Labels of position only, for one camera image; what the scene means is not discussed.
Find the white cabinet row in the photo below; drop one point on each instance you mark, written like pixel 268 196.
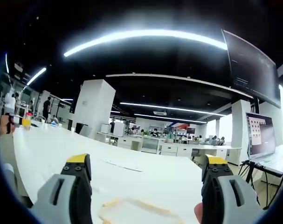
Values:
pixel 169 149

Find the large dark monitor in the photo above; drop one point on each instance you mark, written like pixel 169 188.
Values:
pixel 253 70

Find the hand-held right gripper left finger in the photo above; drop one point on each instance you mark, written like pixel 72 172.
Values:
pixel 69 186

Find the small dark wall screen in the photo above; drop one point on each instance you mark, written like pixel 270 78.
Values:
pixel 191 130

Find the ceiling air vent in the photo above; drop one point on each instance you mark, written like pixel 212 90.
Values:
pixel 160 113

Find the black bin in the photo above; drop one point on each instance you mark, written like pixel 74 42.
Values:
pixel 79 128

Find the white appliance box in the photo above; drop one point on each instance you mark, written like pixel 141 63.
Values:
pixel 119 129

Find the white paper sheet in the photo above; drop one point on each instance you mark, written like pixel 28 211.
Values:
pixel 122 165

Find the silver laptop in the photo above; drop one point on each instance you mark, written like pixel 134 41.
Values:
pixel 260 135

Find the clear lid with yellow latches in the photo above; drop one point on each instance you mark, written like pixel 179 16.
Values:
pixel 146 204

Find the person's right hand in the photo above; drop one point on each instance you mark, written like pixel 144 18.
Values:
pixel 198 213

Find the white ceiling light strip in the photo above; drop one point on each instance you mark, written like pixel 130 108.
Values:
pixel 169 118
pixel 171 108
pixel 143 33
pixel 36 75

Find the black tripod stand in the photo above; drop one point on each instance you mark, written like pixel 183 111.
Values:
pixel 249 177

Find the clear bottle red cap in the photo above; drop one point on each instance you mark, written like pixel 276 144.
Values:
pixel 27 121

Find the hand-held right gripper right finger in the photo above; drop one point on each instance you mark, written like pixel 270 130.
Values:
pixel 225 186

